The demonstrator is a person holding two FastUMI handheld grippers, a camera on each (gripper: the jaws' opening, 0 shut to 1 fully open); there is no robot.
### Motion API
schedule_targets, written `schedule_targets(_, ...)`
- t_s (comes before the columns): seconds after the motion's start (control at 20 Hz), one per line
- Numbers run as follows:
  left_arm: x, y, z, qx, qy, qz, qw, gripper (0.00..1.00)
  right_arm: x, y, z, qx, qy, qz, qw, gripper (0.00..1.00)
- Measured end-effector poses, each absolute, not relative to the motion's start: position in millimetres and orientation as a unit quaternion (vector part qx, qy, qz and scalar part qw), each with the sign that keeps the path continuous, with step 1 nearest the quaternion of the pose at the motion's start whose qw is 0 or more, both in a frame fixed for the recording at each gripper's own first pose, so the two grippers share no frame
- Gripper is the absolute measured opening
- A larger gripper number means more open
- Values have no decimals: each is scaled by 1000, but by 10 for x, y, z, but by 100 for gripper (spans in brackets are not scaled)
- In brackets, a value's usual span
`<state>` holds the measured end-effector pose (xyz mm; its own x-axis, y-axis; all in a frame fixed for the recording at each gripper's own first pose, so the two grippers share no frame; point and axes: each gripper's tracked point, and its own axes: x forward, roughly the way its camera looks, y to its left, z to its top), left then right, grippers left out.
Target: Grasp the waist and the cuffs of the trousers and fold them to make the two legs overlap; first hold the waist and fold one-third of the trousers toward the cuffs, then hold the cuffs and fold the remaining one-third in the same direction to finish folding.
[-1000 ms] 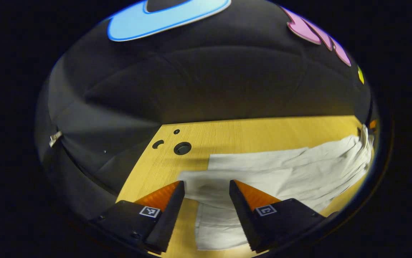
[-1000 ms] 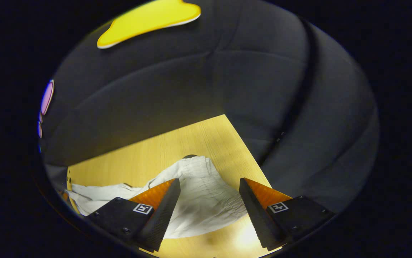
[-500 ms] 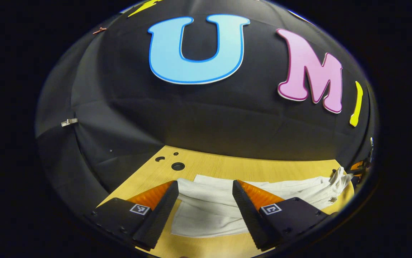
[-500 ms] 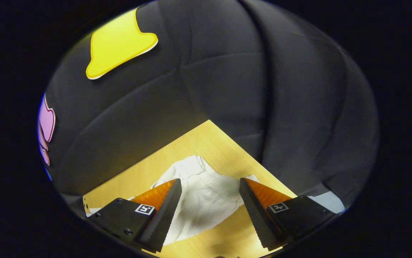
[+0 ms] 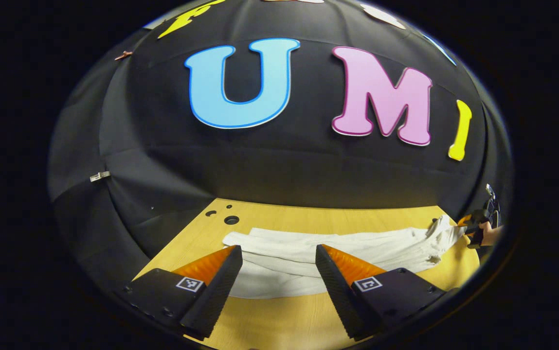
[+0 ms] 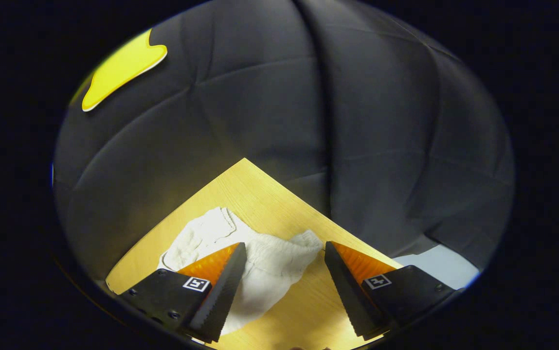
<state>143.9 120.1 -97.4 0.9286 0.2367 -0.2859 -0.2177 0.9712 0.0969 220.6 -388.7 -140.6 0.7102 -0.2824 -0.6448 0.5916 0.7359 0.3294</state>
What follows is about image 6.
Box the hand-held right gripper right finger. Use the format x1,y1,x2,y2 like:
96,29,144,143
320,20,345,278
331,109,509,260
324,241,456,341

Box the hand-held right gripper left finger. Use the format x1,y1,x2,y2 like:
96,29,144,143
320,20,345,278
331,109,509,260
119,242,248,344

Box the white jeans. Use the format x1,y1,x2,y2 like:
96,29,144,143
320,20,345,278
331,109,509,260
157,207,324,336

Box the black backdrop cloth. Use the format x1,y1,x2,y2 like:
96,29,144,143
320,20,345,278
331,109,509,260
53,0,516,292

